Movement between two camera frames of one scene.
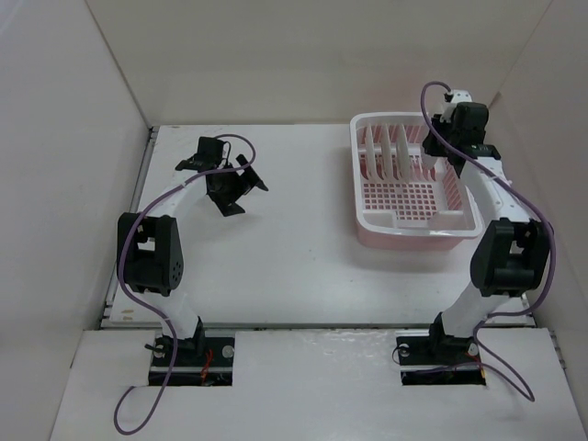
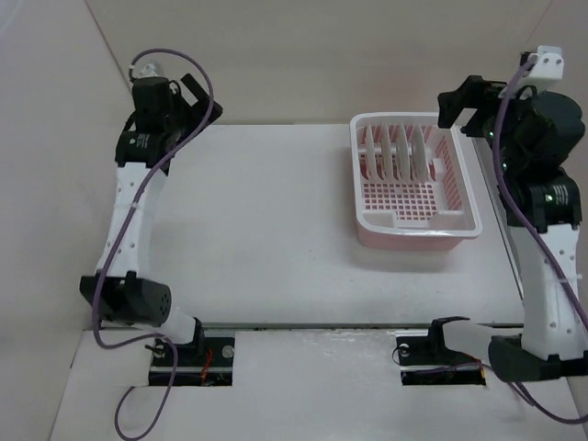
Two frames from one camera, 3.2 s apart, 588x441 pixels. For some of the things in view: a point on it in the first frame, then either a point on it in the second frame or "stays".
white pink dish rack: x=400 y=204 stays
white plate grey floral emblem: x=387 y=152 stays
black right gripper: x=431 y=147 → x=469 y=95
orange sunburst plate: x=428 y=161 → x=419 y=155
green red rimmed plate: x=402 y=152 stays
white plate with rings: x=370 y=152 stays
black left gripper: x=228 y=202 → x=195 y=111
